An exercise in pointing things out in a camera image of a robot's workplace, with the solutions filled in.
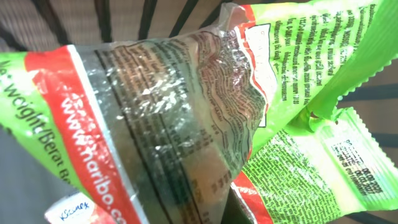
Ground grey plastic shopping basket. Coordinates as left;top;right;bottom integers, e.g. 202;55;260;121
0;0;398;224

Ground green Haribo candy bag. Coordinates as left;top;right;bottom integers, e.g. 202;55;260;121
0;0;398;224

